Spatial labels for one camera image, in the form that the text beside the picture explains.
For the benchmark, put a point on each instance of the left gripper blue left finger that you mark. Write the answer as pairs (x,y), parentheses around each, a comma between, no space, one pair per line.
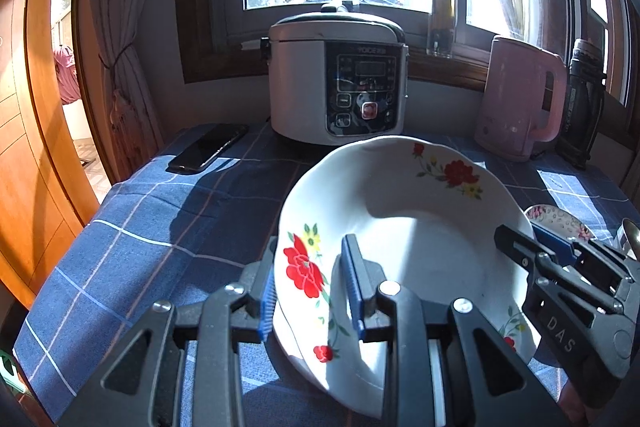
(262,297)

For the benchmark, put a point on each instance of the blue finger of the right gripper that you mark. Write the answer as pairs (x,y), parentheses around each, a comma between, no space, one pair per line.
(559,246)
(520,251)

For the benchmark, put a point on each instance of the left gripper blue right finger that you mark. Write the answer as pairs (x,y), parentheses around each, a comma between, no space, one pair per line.
(362,278)

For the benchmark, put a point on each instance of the pink floral rim plate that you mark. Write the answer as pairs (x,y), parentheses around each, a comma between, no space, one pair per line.
(559,222)

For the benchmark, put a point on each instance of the stainless steel bowl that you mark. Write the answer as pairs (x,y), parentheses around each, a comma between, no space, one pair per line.
(628,239)

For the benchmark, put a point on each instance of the red flower white plate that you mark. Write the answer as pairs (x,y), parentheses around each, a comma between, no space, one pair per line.
(427,215)

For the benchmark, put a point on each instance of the blue plaid tablecloth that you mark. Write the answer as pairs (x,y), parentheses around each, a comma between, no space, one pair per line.
(160,235)

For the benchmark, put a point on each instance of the pink electric kettle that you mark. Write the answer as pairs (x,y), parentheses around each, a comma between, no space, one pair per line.
(523,99)

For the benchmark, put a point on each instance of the black thermos flask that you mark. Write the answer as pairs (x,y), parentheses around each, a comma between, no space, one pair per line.
(583,105)

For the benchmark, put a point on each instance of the black smartphone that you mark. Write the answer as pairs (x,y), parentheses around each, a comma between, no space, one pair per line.
(197,156)

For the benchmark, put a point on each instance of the silver rice cooker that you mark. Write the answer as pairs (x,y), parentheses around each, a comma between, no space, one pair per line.
(336,75)

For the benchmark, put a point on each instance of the orange wooden door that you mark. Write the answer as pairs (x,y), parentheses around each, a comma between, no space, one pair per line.
(46,198)

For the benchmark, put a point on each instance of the glass tea bottle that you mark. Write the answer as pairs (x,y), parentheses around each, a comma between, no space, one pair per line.
(442,30)

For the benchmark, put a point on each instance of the pink hanging garment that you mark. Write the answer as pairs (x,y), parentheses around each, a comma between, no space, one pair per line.
(65,71)

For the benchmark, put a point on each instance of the left brown curtain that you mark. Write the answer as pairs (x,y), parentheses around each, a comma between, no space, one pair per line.
(121,104)

